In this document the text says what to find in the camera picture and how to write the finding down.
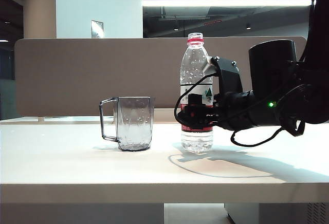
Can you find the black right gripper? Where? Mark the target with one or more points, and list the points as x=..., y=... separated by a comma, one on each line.
x=236, y=111

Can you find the clear red-label water bottle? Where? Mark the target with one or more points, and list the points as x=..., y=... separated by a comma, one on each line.
x=196, y=62

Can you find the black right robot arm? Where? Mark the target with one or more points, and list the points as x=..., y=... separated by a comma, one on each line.
x=277, y=70

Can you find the grey transparent plastic mug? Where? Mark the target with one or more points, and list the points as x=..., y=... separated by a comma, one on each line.
x=133, y=123

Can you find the brown fabric desk divider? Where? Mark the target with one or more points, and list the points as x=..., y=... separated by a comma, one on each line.
x=102, y=75

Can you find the long linear ceiling light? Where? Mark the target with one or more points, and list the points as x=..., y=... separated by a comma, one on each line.
x=231, y=2

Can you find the beige round column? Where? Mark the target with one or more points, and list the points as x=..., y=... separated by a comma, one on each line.
x=38, y=8

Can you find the silver wall plate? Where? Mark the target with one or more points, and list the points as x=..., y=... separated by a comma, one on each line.
x=97, y=29

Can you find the white divider bracket foot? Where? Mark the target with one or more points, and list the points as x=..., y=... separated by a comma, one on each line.
x=41, y=119

